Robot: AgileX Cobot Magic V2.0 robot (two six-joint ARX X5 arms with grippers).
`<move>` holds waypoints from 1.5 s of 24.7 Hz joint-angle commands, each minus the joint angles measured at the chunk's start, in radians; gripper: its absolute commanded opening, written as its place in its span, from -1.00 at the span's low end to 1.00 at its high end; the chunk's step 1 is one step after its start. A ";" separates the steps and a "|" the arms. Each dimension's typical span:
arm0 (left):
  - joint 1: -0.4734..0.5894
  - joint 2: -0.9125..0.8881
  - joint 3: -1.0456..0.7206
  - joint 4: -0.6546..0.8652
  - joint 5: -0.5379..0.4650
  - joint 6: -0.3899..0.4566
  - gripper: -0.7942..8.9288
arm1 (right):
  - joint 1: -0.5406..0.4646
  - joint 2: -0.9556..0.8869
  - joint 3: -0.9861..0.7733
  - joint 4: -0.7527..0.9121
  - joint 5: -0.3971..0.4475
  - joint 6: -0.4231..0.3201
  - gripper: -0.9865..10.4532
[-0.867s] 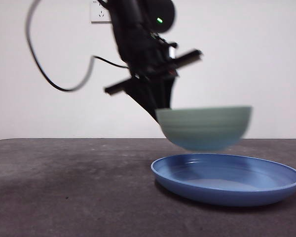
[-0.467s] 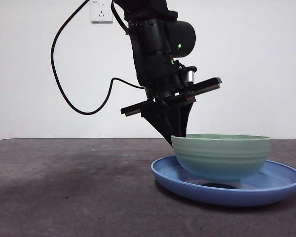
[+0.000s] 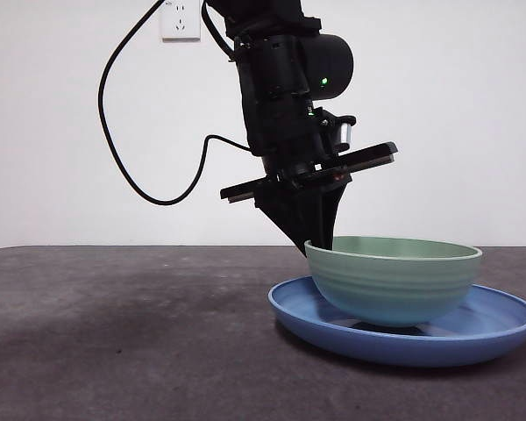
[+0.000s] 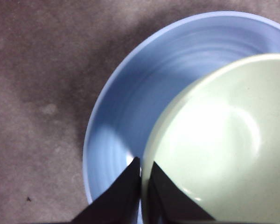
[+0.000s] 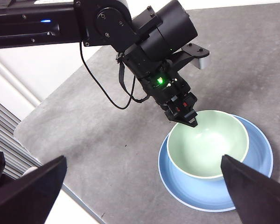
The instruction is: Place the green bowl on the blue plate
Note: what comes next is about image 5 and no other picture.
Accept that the green ribbed bowl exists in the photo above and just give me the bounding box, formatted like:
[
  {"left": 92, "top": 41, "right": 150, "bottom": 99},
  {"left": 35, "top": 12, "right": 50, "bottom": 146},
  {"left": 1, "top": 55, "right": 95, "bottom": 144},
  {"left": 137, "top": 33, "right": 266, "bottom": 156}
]
[{"left": 166, "top": 109, "right": 250, "bottom": 180}]

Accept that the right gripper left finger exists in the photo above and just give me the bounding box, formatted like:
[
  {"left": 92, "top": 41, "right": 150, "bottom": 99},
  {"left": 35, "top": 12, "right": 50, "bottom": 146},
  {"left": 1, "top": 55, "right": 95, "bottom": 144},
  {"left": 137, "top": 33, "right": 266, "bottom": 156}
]
[{"left": 0, "top": 155, "right": 68, "bottom": 224}]

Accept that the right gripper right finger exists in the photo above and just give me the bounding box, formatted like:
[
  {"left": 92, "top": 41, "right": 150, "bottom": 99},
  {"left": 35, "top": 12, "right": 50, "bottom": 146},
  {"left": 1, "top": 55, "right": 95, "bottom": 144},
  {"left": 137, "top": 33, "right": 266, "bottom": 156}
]
[{"left": 221, "top": 154, "right": 280, "bottom": 224}]

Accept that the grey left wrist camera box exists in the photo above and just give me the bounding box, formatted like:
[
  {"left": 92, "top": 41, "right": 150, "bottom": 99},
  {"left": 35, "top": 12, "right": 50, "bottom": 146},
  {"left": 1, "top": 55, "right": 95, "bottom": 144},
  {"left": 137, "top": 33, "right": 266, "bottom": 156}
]
[{"left": 193, "top": 55, "right": 211, "bottom": 70}]

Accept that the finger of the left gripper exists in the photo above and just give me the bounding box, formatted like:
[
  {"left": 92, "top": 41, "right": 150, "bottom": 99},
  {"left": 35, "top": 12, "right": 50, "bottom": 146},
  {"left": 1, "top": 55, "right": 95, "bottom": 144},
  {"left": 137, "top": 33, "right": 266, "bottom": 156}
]
[
  {"left": 181, "top": 110, "right": 198, "bottom": 128},
  {"left": 165, "top": 109, "right": 185, "bottom": 122}
]

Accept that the grey slatted panel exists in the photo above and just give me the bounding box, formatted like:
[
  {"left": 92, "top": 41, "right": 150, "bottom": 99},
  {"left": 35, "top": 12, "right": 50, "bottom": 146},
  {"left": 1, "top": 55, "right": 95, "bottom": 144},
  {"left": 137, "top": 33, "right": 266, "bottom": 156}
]
[{"left": 0, "top": 95, "right": 42, "bottom": 180}]

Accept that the black braided cable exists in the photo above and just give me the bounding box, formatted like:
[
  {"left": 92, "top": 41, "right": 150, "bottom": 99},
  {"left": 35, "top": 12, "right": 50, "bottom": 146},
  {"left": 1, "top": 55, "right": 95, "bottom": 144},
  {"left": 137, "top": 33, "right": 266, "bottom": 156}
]
[{"left": 117, "top": 62, "right": 151, "bottom": 104}]

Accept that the blue round plate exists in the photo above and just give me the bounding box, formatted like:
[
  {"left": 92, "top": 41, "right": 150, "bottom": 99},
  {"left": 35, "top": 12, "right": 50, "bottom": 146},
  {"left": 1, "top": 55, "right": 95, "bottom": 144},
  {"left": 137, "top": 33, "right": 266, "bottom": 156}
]
[{"left": 158, "top": 114, "right": 274, "bottom": 212}]

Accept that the thin black cable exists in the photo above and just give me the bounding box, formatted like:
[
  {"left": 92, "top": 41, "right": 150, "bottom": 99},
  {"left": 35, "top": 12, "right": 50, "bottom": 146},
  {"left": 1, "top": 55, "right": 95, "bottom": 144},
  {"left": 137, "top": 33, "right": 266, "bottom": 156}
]
[{"left": 79, "top": 41, "right": 137, "bottom": 110}]

